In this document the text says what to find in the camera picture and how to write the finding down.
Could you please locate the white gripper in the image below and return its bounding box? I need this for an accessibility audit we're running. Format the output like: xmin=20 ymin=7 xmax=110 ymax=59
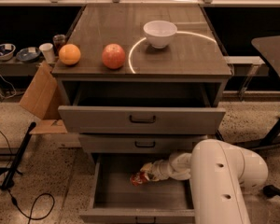
xmin=140 ymin=160 xmax=172 ymax=181

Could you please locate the red coke can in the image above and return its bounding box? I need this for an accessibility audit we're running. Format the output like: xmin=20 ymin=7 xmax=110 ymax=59
xmin=130 ymin=171 xmax=149 ymax=186

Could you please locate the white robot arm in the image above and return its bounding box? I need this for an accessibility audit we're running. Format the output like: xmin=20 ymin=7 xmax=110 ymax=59
xmin=140 ymin=139 xmax=268 ymax=224

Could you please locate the bottom drawer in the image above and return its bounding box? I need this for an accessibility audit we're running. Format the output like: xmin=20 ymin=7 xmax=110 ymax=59
xmin=80 ymin=154 xmax=195 ymax=224

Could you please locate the drawer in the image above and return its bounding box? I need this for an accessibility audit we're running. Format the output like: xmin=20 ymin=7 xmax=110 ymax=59
xmin=58 ymin=105 xmax=225 ymax=134
xmin=79 ymin=134 xmax=207 ymax=154
xmin=80 ymin=154 xmax=195 ymax=224

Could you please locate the middle drawer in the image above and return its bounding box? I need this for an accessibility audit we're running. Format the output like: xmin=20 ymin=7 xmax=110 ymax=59
xmin=79 ymin=134 xmax=207 ymax=154

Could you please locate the grey drawer cabinet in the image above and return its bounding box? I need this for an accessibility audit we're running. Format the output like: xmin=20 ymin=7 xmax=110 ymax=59
xmin=51 ymin=3 xmax=233 ymax=224

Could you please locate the top drawer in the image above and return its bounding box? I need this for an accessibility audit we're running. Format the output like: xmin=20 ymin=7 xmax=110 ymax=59
xmin=58 ymin=105 xmax=225 ymax=134

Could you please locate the red apple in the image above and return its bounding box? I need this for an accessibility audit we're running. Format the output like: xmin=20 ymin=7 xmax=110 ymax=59
xmin=102 ymin=44 xmax=126 ymax=69

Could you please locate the black caster foot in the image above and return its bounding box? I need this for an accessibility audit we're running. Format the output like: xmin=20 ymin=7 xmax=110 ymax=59
xmin=262 ymin=185 xmax=280 ymax=198

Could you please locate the brown cardboard box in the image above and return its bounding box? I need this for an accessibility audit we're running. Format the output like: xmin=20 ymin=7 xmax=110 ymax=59
xmin=20 ymin=62 xmax=67 ymax=134

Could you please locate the white bowl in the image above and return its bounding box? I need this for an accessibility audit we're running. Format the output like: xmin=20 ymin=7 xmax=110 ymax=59
xmin=143 ymin=21 xmax=177 ymax=49

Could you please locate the orange fruit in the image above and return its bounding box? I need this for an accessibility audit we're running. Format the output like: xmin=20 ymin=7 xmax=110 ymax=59
xmin=59 ymin=44 xmax=81 ymax=65

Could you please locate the black stand left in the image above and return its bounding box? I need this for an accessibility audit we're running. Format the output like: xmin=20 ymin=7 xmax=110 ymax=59
xmin=0 ymin=122 xmax=36 ymax=190

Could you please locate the white paper cup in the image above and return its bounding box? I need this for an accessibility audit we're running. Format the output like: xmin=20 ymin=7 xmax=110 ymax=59
xmin=39 ymin=43 xmax=55 ymax=63

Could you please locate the dark glass jar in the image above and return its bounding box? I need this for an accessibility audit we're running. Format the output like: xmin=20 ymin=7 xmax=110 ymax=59
xmin=52 ymin=35 xmax=66 ymax=54

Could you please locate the blue bowl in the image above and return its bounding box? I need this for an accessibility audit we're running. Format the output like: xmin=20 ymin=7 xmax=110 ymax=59
xmin=16 ymin=47 xmax=40 ymax=63

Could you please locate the grey metal bowl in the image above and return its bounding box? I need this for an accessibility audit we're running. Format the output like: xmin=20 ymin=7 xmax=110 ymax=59
xmin=0 ymin=43 xmax=16 ymax=61

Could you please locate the black floor cable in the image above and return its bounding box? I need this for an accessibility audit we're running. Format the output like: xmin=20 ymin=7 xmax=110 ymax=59
xmin=0 ymin=115 xmax=56 ymax=224

